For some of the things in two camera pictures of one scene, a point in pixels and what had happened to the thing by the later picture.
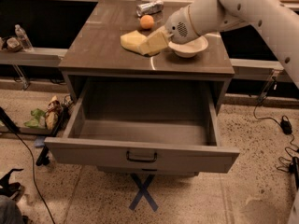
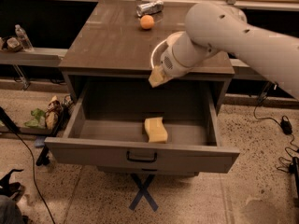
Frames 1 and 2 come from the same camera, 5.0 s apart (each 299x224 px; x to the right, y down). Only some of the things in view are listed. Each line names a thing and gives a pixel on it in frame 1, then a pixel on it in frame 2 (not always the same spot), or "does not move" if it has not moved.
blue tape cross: [142, 191] does not move
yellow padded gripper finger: [155, 43] → [158, 77]
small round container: [12, 42] does not move
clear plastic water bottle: [23, 39] does not move
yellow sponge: [132, 40] → [156, 130]
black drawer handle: [141, 160] does not move
